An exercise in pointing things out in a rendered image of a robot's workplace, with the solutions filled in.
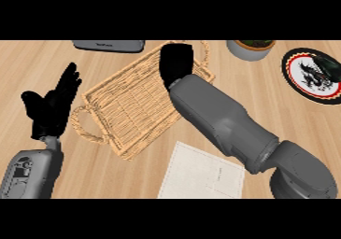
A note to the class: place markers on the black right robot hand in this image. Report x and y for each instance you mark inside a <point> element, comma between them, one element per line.
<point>176,63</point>

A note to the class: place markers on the grey plant pot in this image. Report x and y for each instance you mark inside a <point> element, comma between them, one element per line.
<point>251,49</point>

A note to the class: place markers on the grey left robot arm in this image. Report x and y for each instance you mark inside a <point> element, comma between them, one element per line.
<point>31,174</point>

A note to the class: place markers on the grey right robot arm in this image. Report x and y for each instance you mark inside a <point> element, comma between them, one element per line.
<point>251,137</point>

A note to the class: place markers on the black red dragon plate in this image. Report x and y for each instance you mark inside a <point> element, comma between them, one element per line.
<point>310,76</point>

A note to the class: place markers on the grey appliance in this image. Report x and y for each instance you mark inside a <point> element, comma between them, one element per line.
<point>111,45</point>

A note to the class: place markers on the tan wicker basket tray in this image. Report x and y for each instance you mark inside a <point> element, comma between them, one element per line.
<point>132,102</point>

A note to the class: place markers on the dark green vegetable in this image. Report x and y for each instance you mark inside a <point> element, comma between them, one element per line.
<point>331,67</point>

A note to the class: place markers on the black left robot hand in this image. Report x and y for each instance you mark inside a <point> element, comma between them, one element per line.
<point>51,105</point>

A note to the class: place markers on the white cloth placemat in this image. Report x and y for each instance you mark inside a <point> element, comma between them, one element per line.
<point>203,174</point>

